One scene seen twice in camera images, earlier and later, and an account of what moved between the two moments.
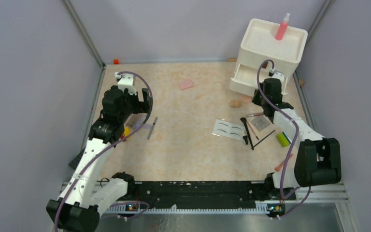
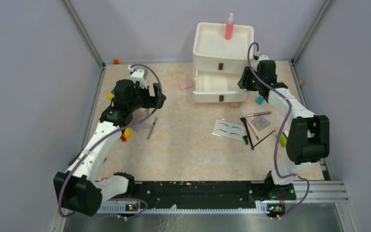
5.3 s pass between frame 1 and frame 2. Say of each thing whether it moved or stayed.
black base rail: stayed
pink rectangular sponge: stayed
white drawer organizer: moved
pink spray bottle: moved
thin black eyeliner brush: stayed
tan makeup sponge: stayed
